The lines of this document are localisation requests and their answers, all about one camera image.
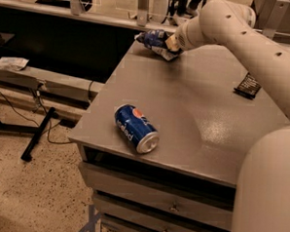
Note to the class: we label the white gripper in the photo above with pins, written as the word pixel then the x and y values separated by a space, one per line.
pixel 181 39

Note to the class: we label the blue chip bag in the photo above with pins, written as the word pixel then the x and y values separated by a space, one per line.
pixel 155 40

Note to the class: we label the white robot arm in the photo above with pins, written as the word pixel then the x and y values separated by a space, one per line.
pixel 263 184

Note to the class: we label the black snack packet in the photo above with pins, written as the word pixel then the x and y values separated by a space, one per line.
pixel 248 87

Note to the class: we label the blue Pepsi soda can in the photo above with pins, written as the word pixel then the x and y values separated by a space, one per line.
pixel 136 128

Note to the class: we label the grey drawer cabinet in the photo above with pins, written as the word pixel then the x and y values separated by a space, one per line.
pixel 188 182

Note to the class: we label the grey low bench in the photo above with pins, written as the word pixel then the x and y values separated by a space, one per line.
pixel 64 89

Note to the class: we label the white crumpled packet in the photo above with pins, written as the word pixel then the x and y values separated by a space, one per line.
pixel 13 64

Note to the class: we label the black metal stand leg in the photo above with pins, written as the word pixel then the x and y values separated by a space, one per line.
pixel 26 155

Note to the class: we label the grey metal rail barrier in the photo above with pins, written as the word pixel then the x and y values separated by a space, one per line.
pixel 91 17

